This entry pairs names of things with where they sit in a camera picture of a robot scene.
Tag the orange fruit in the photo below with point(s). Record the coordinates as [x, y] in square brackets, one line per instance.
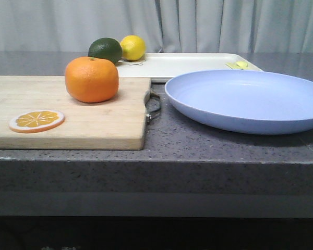
[91, 80]

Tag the light blue plate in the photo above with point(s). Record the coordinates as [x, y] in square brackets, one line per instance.
[252, 102]

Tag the cream white tray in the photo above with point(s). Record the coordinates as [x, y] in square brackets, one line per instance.
[160, 67]

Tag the wooden cutting board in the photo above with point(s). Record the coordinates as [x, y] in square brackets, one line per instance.
[115, 124]

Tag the yellow lemon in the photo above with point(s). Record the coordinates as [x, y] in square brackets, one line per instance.
[133, 47]

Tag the green lime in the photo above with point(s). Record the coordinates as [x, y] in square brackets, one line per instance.
[106, 48]

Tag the grey white curtain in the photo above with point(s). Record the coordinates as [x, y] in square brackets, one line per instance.
[166, 26]

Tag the orange slice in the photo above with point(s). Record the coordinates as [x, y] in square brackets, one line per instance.
[36, 121]

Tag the metal cutting board handle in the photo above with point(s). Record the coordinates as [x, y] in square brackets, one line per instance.
[153, 106]

